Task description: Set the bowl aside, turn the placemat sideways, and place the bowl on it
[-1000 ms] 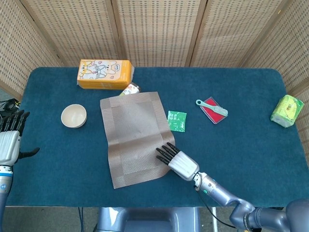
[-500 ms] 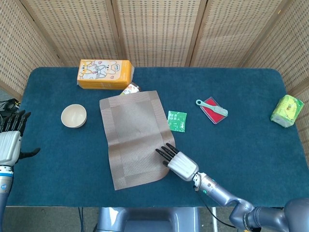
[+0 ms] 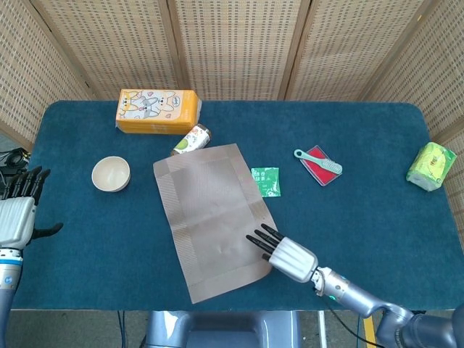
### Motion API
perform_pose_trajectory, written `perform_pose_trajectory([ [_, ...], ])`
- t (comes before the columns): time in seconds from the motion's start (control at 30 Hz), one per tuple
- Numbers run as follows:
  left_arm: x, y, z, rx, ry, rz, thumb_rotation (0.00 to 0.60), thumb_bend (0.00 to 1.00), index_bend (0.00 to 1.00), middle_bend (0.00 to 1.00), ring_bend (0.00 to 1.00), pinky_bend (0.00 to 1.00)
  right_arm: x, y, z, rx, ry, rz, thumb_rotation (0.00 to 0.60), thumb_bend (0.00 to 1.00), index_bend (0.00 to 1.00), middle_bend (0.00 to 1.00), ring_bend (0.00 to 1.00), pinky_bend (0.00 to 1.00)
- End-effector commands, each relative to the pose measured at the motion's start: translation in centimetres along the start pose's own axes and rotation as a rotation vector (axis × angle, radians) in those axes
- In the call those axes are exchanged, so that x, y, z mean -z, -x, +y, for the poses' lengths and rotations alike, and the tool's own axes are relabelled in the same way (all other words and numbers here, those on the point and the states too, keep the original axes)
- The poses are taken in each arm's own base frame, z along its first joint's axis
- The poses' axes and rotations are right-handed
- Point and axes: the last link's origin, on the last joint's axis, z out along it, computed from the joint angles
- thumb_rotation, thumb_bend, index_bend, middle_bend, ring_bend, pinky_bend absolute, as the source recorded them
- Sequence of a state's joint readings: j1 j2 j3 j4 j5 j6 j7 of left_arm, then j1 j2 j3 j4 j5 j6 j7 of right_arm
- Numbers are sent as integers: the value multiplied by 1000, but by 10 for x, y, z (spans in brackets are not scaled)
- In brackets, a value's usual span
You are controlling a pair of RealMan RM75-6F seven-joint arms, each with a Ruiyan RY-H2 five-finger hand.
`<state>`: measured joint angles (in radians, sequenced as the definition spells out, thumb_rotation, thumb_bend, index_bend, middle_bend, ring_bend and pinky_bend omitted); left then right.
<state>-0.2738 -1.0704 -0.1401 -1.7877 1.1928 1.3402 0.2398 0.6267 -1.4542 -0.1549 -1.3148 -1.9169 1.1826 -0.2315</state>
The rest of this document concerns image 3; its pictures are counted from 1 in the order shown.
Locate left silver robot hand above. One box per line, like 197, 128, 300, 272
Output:
0, 165, 65, 251

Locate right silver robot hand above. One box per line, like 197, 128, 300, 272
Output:
245, 223, 319, 283

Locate brown woven placemat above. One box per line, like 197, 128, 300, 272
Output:
152, 143, 280, 305

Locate white round bowl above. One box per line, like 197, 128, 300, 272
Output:
91, 156, 131, 193

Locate white table leg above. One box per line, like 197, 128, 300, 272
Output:
318, 310, 328, 348

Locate teal table cover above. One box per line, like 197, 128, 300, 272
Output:
9, 100, 461, 312

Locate green tea sachet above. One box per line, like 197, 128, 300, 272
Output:
250, 167, 282, 198

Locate red clear flat case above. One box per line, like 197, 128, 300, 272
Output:
299, 145, 344, 188

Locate mint green brush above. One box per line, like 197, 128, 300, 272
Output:
294, 149, 343, 175

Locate grey robot torso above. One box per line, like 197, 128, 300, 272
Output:
143, 310, 302, 348

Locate yellow floor tape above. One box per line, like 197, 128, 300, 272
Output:
362, 311, 378, 348

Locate tea bottle with white label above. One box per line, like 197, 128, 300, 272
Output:
170, 123, 212, 157

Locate green tissue pack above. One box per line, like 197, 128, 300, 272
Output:
405, 141, 457, 192

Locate yellow cartoon tissue pack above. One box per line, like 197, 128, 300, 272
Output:
115, 88, 202, 136

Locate woven folding screen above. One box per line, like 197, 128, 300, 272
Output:
0, 0, 464, 233

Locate black floor cables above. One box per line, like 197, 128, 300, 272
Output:
0, 146, 32, 182

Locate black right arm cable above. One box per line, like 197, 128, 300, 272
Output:
326, 299, 368, 348

